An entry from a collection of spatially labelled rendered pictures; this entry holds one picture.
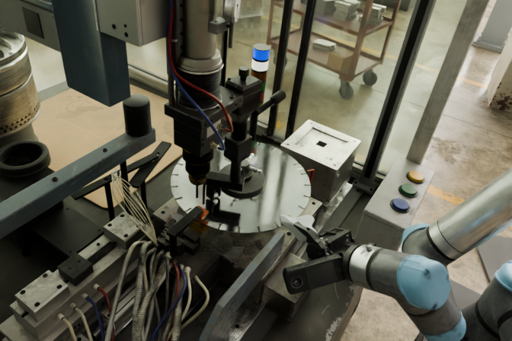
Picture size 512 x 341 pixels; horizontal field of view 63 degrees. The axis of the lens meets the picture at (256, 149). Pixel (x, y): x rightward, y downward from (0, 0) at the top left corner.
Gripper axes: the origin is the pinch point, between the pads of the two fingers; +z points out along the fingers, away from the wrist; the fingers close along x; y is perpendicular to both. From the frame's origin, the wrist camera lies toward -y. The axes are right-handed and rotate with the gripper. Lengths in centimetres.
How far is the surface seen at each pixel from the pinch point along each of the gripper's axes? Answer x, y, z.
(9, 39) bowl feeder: 65, -31, 62
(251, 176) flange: 15.5, 2.1, 9.5
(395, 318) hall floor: -76, 75, 46
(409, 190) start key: -0.5, 38.7, -4.3
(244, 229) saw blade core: 7.9, -8.0, 0.7
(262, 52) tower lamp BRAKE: 43, 20, 17
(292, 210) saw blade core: 7.3, 4.3, -0.2
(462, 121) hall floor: -33, 257, 109
